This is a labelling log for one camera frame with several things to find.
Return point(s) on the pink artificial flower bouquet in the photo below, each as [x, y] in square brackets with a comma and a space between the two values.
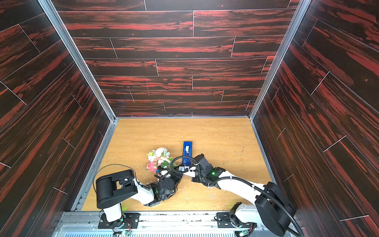
[158, 159]

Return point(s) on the aluminium corner post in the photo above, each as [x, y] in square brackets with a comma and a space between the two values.
[288, 37]
[58, 24]

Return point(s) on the aluminium front rail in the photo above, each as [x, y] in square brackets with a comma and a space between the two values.
[156, 224]

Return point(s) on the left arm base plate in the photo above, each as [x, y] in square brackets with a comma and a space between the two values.
[129, 220]

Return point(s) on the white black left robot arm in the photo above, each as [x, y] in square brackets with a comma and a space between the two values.
[112, 189]

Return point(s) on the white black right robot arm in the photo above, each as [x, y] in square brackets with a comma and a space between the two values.
[269, 205]

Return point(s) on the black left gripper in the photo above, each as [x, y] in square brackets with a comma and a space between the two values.
[177, 178]

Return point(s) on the aluminium right corner post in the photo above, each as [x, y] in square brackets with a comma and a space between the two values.
[288, 37]

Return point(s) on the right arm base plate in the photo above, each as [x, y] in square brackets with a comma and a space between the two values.
[225, 220]

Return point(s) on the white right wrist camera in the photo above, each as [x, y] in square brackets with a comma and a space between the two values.
[189, 171]

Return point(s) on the aluminium left corner post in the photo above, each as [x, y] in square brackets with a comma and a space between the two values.
[58, 24]

